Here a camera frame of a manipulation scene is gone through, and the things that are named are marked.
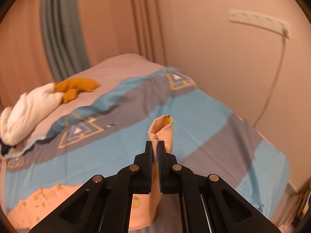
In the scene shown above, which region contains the orange plush toy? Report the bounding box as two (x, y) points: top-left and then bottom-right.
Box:
(54, 78), (101, 104)

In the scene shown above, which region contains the pink cartoon print garment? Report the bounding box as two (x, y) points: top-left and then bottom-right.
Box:
(7, 115), (173, 231)

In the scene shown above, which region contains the grey blue curtain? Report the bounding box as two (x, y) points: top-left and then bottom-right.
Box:
(41, 0), (90, 82)

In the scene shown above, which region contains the dark navy garment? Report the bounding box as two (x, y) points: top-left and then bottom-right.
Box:
(0, 141), (15, 156)

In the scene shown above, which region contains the blue grey patterned duvet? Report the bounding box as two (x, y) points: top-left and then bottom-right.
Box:
(1, 54), (290, 232)

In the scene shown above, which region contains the white fluffy blanket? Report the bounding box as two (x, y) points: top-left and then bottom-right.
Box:
(1, 83), (64, 146)

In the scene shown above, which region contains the white wall power strip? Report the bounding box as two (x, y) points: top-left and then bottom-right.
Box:
(228, 10), (290, 39)

